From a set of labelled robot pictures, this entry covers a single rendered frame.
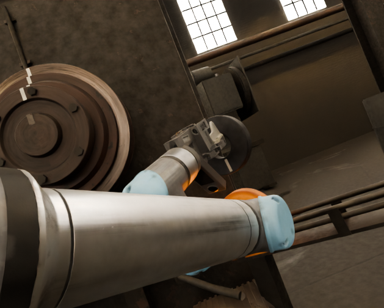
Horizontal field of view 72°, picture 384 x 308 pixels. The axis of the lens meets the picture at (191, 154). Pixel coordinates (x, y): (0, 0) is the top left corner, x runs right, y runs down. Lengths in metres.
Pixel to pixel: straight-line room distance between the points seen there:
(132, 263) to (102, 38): 1.00
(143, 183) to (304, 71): 7.78
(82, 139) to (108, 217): 0.62
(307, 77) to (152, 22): 7.14
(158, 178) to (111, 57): 0.75
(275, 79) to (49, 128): 7.18
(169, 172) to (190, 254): 0.22
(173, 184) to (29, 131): 0.52
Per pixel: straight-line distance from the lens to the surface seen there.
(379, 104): 3.01
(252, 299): 0.78
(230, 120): 0.67
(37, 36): 1.22
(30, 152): 0.84
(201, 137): 0.56
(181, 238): 0.23
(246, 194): 0.67
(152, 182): 0.41
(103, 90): 0.90
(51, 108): 0.85
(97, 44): 1.13
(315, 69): 8.24
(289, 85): 7.81
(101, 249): 0.18
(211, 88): 5.10
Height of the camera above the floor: 0.88
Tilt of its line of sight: 2 degrees up
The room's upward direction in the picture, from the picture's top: 21 degrees counter-clockwise
